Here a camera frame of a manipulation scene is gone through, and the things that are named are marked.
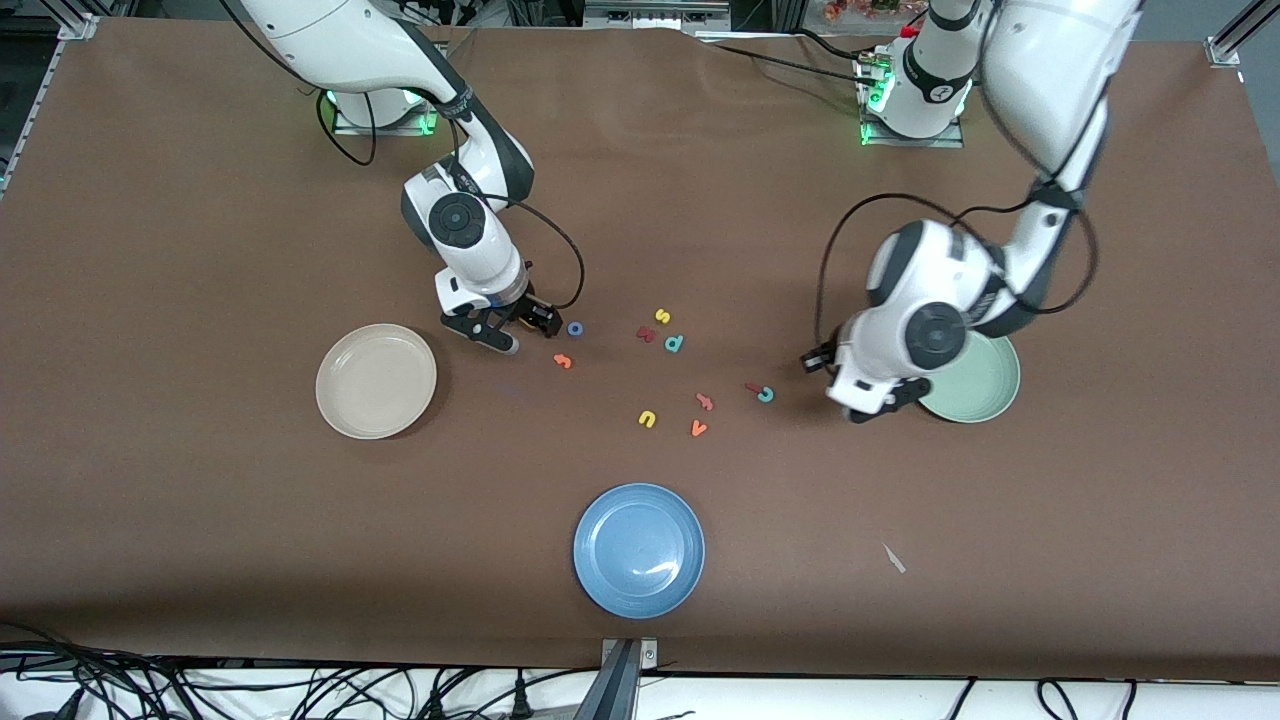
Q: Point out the brown table cover sheet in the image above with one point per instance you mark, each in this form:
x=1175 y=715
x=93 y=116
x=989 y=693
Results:
x=640 y=200

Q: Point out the beige plate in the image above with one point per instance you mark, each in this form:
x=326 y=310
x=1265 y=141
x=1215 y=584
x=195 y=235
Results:
x=376 y=381

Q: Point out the grey power strip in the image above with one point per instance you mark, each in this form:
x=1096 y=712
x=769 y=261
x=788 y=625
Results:
x=655 y=14

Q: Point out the green plate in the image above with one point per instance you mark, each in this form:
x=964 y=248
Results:
x=985 y=385

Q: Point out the white tape scrap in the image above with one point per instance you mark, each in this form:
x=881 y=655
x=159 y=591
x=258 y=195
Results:
x=893 y=558

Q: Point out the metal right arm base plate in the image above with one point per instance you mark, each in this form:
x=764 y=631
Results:
x=432 y=122

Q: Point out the orange flowers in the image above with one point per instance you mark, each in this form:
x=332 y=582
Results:
x=860 y=8

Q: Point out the aluminium frame profile with bracket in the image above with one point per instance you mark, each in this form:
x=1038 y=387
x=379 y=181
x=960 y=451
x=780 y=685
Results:
x=1225 y=48

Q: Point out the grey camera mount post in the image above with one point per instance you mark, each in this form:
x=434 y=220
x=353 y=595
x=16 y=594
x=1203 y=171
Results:
x=622 y=690

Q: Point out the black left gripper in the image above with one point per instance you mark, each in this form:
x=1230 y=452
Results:
x=817 y=361

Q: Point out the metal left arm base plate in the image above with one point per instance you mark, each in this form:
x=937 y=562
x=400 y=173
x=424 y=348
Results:
x=950 y=140

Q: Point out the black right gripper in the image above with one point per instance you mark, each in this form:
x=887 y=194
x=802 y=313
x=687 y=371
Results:
x=527 y=312

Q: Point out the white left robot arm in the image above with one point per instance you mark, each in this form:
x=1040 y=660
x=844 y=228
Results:
x=1050 y=60

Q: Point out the aluminium table edge rail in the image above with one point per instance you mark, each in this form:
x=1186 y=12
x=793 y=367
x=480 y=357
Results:
x=30 y=110

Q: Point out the blue plate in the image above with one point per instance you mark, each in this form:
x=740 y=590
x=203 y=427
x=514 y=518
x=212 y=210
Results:
x=639 y=551

